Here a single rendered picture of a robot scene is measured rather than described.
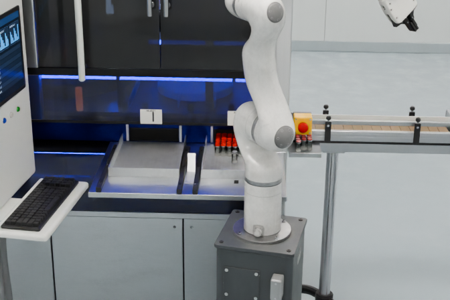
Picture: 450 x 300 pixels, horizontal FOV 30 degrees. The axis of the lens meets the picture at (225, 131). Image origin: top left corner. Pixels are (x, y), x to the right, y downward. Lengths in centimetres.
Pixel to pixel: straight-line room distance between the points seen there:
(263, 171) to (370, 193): 253
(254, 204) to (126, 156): 78
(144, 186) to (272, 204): 56
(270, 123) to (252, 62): 19
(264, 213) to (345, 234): 197
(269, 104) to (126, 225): 118
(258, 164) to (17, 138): 99
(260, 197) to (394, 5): 74
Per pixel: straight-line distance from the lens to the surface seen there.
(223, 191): 298
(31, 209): 303
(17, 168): 320
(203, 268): 355
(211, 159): 324
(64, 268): 364
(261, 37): 242
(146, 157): 326
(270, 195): 264
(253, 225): 269
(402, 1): 277
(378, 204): 497
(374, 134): 343
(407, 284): 422
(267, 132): 251
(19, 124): 319
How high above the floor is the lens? 216
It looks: 21 degrees down
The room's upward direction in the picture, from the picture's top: 1 degrees clockwise
